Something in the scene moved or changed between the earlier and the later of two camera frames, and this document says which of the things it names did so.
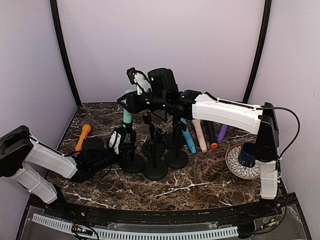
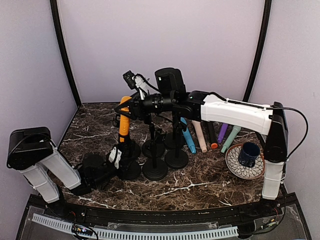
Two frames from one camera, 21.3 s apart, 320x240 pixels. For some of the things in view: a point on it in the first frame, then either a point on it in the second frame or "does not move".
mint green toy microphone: x=127 y=116 -> x=233 y=133
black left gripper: x=124 y=150 -> x=124 y=165
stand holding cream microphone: x=155 y=169 does not move
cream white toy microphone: x=197 y=125 does not move
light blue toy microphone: x=187 y=137 does not move
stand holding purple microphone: x=155 y=148 does not move
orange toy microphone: x=86 y=129 -> x=124 y=120
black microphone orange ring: x=213 y=136 does not move
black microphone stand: x=176 y=159 does not move
